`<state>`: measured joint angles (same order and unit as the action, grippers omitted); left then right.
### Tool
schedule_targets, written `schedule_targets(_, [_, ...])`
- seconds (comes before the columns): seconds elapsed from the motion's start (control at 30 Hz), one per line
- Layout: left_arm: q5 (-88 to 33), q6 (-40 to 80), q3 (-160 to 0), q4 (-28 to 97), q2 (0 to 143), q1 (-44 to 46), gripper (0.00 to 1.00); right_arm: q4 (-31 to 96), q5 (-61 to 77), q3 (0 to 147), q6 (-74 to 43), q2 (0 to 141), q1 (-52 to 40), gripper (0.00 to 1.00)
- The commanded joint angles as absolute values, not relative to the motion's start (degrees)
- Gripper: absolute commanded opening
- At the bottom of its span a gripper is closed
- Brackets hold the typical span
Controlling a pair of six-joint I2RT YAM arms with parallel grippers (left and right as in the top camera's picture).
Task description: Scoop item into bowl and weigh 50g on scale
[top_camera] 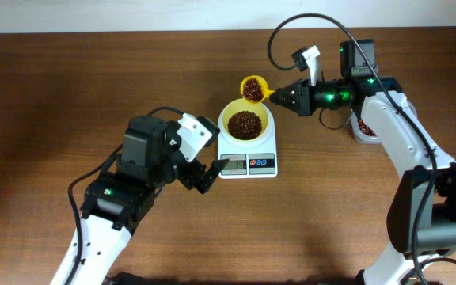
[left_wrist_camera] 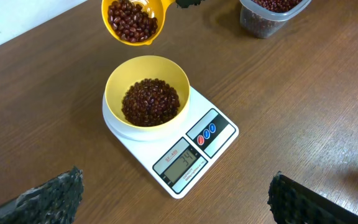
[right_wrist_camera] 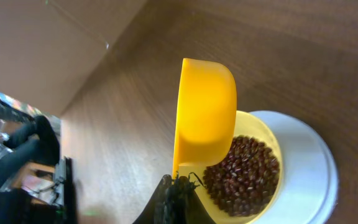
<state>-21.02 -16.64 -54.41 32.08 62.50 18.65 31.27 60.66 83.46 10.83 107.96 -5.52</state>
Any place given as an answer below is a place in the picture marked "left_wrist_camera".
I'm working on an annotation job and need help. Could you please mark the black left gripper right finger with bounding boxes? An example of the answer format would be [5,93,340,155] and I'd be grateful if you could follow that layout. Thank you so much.
[267,172,358,224]

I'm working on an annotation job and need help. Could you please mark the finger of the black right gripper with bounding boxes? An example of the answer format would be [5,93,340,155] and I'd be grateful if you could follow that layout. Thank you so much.
[175,0,202,9]

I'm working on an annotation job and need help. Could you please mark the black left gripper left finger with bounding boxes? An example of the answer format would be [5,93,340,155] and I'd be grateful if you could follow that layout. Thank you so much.
[0,167,84,224]

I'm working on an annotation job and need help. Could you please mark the orange plastic scoop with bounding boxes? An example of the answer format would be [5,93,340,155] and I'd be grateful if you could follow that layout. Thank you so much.
[101,0,175,47]

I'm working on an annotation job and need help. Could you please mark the adzuki beans in scoop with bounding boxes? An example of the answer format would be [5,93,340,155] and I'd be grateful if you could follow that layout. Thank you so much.
[107,0,158,43]

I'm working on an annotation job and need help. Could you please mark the yellow plastic bowl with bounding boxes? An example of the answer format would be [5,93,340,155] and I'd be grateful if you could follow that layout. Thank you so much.
[105,55,191,131]

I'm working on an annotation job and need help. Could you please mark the adzuki beans in bowl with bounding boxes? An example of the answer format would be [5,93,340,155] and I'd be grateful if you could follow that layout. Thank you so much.
[122,78,180,127]

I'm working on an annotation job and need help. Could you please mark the white digital kitchen scale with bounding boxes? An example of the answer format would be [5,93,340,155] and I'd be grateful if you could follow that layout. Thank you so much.
[102,88,239,198]

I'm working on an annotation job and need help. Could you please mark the clear plastic container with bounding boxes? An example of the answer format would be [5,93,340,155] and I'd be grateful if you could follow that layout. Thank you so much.
[239,0,312,39]

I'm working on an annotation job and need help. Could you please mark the red adzuki beans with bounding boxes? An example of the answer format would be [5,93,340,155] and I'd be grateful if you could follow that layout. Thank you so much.
[252,0,301,13]

